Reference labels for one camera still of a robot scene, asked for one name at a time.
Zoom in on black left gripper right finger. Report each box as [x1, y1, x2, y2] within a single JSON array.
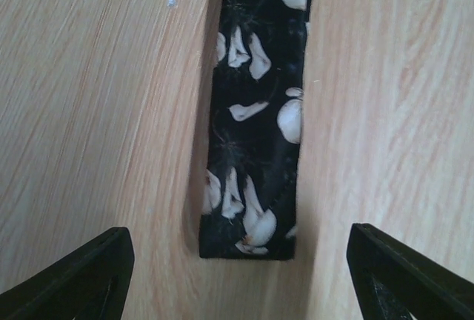
[[347, 224, 473, 319]]

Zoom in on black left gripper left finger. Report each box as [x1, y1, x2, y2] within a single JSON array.
[[1, 227, 134, 319]]

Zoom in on black white floral tie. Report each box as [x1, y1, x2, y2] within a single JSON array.
[[198, 0, 311, 260]]

